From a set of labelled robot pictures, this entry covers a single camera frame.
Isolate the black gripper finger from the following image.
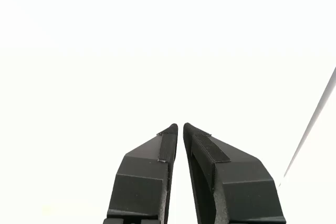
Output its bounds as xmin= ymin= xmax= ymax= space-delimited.
xmin=183 ymin=122 xmax=287 ymax=224
xmin=102 ymin=123 xmax=179 ymax=224

